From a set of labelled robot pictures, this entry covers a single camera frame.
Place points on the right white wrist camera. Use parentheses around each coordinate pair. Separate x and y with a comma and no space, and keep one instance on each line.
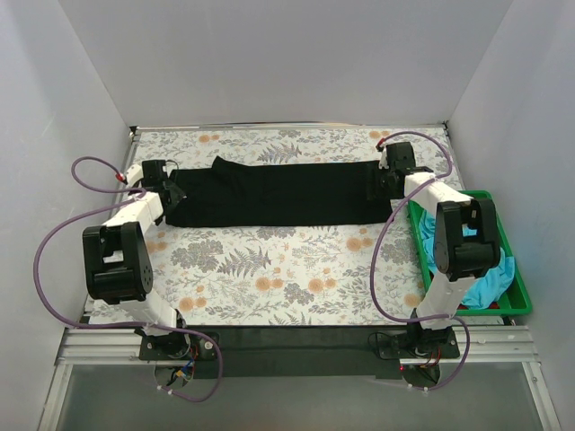
(381,148)

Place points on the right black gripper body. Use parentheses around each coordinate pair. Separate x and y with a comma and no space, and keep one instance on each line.
(377,183)

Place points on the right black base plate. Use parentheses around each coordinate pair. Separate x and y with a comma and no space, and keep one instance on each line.
(410,344)

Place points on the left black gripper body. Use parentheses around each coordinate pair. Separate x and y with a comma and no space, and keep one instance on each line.
(172,194)

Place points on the cyan t shirt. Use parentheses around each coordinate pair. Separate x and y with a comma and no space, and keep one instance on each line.
(427,228)

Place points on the black t shirt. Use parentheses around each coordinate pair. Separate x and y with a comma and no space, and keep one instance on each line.
(228,194)

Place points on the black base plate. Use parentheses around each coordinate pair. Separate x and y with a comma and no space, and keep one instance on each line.
(176,345)
(410,344)

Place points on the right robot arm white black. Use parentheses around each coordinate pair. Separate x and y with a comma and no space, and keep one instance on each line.
(466,239)

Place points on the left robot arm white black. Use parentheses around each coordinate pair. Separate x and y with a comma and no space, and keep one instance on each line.
(117,264)

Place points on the red t shirt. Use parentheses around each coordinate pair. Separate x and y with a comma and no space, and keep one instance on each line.
(444,295)

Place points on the aluminium frame rail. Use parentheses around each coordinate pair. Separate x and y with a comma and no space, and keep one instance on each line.
(294,350)

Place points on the floral table mat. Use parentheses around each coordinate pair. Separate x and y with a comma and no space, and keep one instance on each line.
(295,275)

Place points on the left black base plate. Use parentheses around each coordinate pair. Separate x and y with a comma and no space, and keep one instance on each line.
(176,345)

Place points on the green plastic bin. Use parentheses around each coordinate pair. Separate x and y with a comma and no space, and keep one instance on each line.
(514,301)

